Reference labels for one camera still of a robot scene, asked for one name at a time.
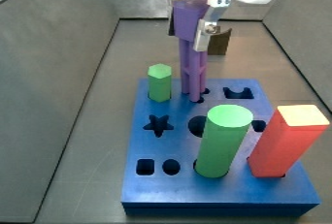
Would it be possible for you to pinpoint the purple three prong object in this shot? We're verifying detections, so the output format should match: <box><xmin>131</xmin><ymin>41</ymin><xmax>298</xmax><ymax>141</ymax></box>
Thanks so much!
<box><xmin>172</xmin><ymin>0</ymin><xmax>207</xmax><ymax>103</ymax></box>

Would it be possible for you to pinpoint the black curved fixture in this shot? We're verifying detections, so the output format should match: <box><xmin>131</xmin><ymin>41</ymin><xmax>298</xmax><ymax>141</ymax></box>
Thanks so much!
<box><xmin>207</xmin><ymin>29</ymin><xmax>231</xmax><ymax>55</ymax></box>

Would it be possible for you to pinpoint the blue shape sorting board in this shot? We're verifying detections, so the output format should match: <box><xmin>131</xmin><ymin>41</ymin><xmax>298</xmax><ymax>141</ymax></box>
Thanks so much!
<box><xmin>121</xmin><ymin>79</ymin><xmax>319</xmax><ymax>216</ymax></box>

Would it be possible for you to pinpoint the short green hexagon peg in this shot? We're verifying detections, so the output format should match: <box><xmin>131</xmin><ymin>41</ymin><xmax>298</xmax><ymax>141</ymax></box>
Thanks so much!
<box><xmin>147</xmin><ymin>64</ymin><xmax>172</xmax><ymax>102</ymax></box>

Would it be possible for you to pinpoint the tall green cylinder peg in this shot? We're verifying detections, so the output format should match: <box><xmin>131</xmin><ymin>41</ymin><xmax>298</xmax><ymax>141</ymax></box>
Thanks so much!
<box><xmin>194</xmin><ymin>105</ymin><xmax>252</xmax><ymax>178</ymax></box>

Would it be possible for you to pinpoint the red square peg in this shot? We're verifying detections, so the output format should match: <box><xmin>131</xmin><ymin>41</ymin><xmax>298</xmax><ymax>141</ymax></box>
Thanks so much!
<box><xmin>247</xmin><ymin>105</ymin><xmax>329</xmax><ymax>177</ymax></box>

